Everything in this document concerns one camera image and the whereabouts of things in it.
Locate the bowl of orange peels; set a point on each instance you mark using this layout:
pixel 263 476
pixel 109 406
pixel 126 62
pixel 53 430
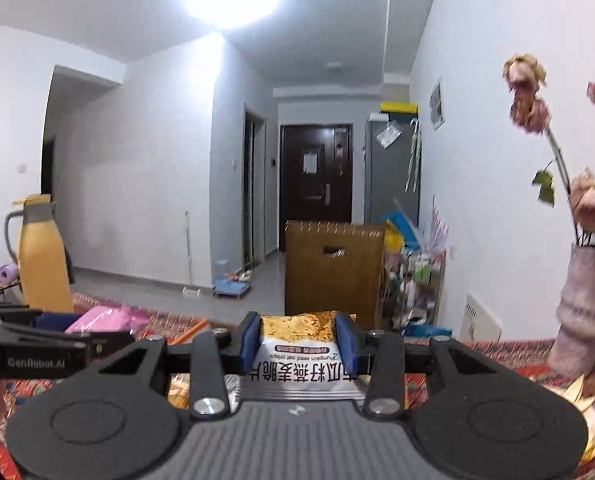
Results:
pixel 586 406

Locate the pumpkin seed oat crisp packet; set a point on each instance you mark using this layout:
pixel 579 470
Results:
pixel 299 360

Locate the colourful patterned tablecloth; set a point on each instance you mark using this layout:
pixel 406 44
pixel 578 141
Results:
pixel 527 357

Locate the brown wooden chair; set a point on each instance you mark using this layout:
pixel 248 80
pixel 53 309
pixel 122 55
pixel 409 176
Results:
pixel 334 266

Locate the dark entrance door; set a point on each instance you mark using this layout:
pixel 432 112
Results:
pixel 316 174

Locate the pink textured vase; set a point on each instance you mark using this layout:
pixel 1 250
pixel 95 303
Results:
pixel 573 352

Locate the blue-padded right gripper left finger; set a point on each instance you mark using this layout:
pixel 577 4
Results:
pixel 247 337

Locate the pink snack packet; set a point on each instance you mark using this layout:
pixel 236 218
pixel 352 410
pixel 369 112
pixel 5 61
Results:
pixel 101 319

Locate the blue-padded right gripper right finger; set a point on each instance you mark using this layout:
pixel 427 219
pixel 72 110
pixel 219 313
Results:
pixel 349 338

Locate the grey refrigerator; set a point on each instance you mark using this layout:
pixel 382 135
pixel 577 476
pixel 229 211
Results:
pixel 391 173

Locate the purple tissue pack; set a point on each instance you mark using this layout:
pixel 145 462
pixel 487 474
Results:
pixel 9 273

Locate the yellow thermos jug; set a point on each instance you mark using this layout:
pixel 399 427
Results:
pixel 40 255

